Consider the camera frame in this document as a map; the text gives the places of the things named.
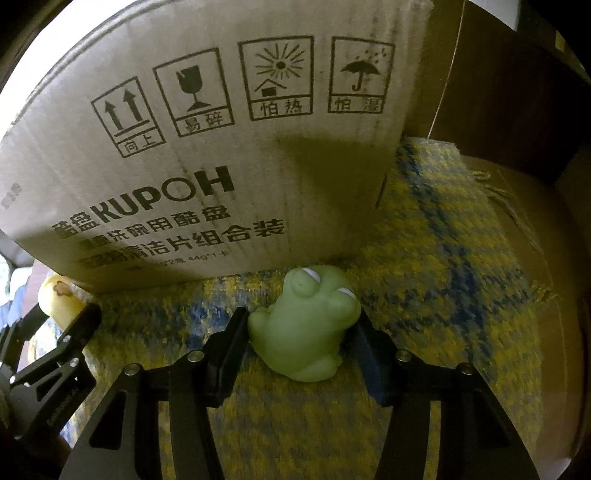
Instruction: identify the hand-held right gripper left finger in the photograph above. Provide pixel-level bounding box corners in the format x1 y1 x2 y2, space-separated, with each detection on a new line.
58 307 251 480

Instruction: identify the brown cardboard box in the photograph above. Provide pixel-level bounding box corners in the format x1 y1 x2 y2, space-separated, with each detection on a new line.
0 0 468 297

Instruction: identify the blue cloth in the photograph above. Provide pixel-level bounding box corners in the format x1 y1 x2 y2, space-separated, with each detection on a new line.
0 282 29 334

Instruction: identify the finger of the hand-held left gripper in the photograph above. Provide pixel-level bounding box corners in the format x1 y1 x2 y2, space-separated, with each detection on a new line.
0 304 48 366
8 303 103 387

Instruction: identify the dark wooden cabinet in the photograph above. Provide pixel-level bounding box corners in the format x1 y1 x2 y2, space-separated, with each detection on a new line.
424 0 591 186

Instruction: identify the yellow toy bottle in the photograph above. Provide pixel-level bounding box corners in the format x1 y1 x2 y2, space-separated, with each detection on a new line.
37 274 89 334

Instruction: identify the green frog toy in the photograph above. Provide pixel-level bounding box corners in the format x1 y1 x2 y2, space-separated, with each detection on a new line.
246 265 362 383

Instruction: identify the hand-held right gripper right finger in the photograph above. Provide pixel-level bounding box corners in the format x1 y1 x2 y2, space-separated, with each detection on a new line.
355 309 539 480

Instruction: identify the yellow and blue woven mat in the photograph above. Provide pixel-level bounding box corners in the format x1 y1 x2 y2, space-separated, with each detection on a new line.
27 136 563 480

